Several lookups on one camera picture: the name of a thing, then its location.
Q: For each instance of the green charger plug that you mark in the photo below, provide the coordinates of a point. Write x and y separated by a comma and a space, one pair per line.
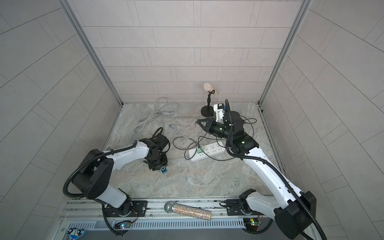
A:
200, 149

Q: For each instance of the right circuit board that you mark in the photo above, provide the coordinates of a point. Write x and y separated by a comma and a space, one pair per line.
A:
252, 225

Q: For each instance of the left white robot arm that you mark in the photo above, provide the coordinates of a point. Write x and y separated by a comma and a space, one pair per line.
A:
91, 179

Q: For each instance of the blue mp3 player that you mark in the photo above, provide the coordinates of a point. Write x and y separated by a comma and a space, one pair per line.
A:
163, 169

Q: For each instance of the blue toy figure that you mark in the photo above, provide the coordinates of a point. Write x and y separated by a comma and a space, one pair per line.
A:
75, 233

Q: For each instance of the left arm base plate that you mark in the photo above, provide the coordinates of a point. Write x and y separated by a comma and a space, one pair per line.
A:
131, 209

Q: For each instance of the left circuit board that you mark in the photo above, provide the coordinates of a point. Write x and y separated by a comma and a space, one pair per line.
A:
124, 225

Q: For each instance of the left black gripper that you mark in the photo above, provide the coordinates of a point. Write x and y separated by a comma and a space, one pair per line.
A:
157, 167

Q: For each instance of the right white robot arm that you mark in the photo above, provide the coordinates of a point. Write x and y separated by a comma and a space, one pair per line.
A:
290, 208

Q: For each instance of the white power strip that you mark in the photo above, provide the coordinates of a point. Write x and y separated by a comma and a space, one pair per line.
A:
210, 150

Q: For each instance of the beige microphone on stand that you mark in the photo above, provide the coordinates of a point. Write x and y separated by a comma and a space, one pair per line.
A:
208, 100

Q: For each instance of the circuit board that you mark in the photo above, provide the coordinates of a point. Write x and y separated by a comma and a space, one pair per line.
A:
124, 225
252, 225

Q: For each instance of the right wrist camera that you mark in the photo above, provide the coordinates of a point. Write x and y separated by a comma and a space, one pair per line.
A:
219, 109

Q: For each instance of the glitter handheld microphone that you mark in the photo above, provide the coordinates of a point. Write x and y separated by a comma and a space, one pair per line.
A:
175, 208

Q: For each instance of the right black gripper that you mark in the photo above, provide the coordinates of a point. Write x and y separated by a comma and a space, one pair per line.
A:
211, 126

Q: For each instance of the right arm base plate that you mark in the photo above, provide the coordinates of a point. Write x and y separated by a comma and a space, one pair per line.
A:
235, 207

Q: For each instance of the aluminium rail frame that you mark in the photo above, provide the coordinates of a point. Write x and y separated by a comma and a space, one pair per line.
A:
87, 215

